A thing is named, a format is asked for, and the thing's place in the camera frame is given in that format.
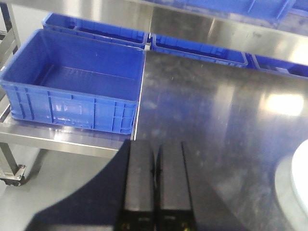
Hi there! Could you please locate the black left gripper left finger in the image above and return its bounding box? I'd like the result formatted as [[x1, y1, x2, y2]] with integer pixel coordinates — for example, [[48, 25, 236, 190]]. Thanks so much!
[[116, 140, 155, 231]]

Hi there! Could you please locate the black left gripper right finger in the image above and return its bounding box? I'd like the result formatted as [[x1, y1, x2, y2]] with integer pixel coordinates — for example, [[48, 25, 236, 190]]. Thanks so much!
[[156, 143, 196, 231]]

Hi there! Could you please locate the light blue plate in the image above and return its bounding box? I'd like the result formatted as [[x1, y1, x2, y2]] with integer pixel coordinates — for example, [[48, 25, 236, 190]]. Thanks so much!
[[291, 140, 308, 216]]

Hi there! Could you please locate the blue crate middle on shelf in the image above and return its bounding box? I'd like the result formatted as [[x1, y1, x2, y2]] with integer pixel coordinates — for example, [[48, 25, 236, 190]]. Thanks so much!
[[151, 34, 248, 67]]

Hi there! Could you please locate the blue crate on shelf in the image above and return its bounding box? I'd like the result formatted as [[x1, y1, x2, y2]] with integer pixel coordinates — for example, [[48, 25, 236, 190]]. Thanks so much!
[[151, 34, 248, 67], [42, 13, 149, 49]]

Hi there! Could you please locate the blue crate left on shelf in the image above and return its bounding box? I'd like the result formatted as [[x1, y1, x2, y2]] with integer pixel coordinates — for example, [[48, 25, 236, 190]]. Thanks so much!
[[42, 13, 149, 49]]

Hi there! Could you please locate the blue crate beside table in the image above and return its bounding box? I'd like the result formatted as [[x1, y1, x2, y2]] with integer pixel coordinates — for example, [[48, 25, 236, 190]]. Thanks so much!
[[0, 29, 146, 134]]

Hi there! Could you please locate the blue crate right with label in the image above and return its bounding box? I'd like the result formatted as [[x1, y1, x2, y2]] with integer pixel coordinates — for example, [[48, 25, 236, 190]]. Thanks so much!
[[252, 55, 308, 78]]

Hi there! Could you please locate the steel side cart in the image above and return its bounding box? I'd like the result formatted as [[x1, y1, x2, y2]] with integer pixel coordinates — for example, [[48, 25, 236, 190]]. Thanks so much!
[[0, 0, 135, 186]]

